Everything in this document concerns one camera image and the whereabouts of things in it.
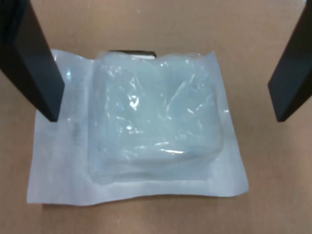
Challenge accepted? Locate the white gauze packet clear film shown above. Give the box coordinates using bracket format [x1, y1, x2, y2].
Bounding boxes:
[26, 48, 250, 204]

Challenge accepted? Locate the brown cardboard sheet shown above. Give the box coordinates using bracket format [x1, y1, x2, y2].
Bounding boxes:
[0, 0, 312, 234]

